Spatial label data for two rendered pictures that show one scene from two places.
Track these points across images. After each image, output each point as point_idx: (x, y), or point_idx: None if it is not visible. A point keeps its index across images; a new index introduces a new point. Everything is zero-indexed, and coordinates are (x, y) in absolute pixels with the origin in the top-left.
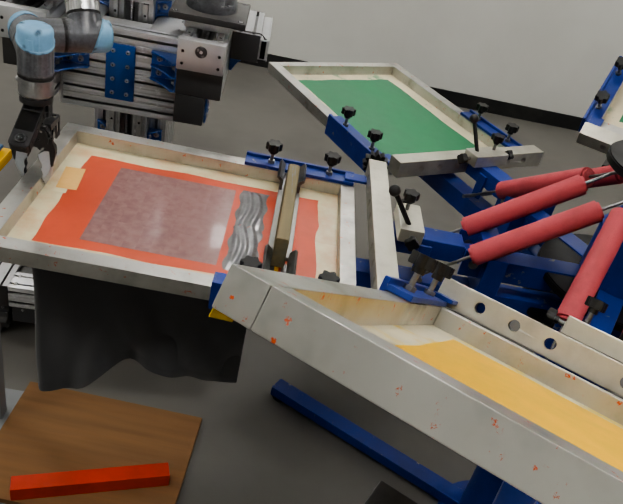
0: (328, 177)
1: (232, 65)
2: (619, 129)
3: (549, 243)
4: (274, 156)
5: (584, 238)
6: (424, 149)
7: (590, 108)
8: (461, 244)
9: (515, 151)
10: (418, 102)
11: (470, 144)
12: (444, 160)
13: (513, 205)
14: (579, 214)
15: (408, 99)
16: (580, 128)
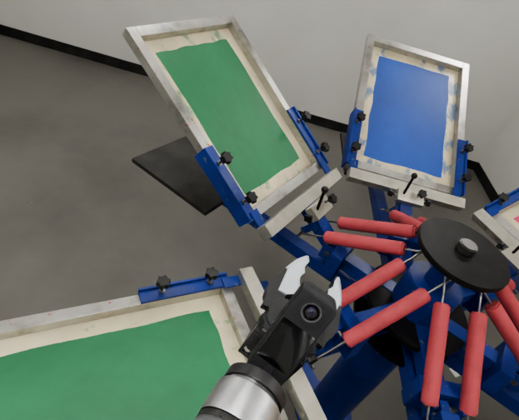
0: None
1: None
2: (261, 203)
3: (396, 332)
4: None
5: (376, 301)
6: (219, 376)
7: (245, 209)
8: (456, 417)
9: (260, 292)
10: (79, 338)
11: (194, 316)
12: (306, 377)
13: (443, 361)
14: (486, 329)
15: (69, 349)
16: (242, 225)
